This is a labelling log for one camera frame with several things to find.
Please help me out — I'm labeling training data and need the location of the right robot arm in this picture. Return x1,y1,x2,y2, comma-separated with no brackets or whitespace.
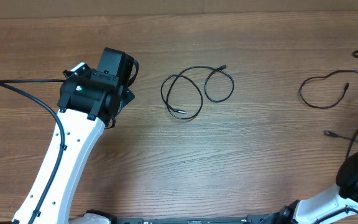
274,152,358,223

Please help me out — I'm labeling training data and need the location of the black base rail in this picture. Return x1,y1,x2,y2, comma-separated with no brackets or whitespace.
112,213,278,224

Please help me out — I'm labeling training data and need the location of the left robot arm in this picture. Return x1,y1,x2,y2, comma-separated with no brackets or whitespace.
0,48,139,224

